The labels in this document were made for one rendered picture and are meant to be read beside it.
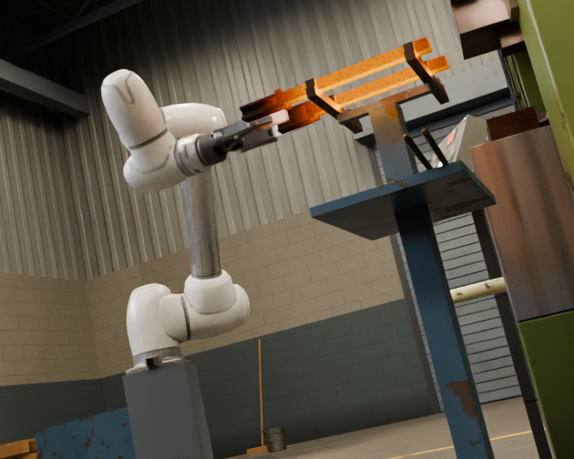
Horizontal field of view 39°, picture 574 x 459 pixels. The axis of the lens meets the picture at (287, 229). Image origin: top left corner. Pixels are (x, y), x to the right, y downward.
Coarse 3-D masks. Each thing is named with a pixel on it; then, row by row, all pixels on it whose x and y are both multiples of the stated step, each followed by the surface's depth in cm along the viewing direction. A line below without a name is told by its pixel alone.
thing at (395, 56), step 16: (400, 48) 160; (416, 48) 158; (368, 64) 162; (384, 64) 161; (320, 80) 166; (336, 80) 164; (352, 80) 165; (272, 96) 170; (288, 96) 168; (304, 96) 168; (256, 112) 171; (272, 112) 172
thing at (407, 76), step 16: (432, 64) 169; (384, 80) 173; (400, 80) 172; (336, 96) 177; (352, 96) 176; (368, 96) 176; (288, 112) 182; (304, 112) 181; (320, 112) 179; (288, 128) 182
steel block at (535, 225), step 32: (544, 128) 199; (480, 160) 202; (512, 160) 200; (544, 160) 198; (512, 192) 198; (544, 192) 196; (512, 224) 197; (544, 224) 195; (512, 256) 196; (544, 256) 194; (512, 288) 195; (544, 288) 193
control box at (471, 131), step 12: (468, 120) 269; (480, 120) 270; (456, 132) 276; (468, 132) 268; (480, 132) 269; (444, 144) 289; (456, 144) 270; (468, 144) 267; (480, 144) 268; (456, 156) 265; (468, 156) 266
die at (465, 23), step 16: (464, 0) 224; (480, 0) 223; (496, 0) 222; (464, 16) 224; (480, 16) 222; (496, 16) 221; (464, 32) 223; (480, 32) 225; (496, 32) 227; (464, 48) 234; (480, 48) 236; (496, 48) 239
